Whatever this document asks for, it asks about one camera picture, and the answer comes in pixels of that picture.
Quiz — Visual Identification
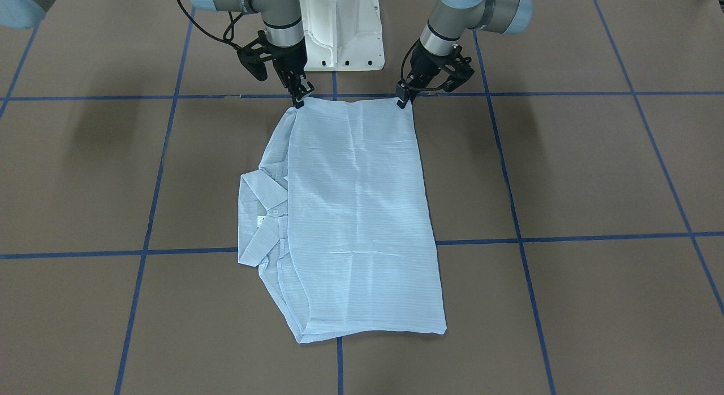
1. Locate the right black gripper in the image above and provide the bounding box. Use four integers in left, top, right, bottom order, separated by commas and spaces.
237, 32, 314, 109

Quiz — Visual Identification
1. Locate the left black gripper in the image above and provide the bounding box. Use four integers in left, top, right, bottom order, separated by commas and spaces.
395, 40, 474, 109

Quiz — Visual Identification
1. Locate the light blue button shirt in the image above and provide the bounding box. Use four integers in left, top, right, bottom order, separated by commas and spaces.
238, 98, 447, 344

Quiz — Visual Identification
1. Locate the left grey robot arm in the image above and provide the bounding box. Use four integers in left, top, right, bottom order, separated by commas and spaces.
395, 0, 533, 109

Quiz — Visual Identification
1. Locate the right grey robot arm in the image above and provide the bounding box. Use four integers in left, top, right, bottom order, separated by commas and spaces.
1, 0, 314, 109

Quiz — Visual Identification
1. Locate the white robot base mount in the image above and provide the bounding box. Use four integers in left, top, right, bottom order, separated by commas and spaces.
300, 0, 385, 72

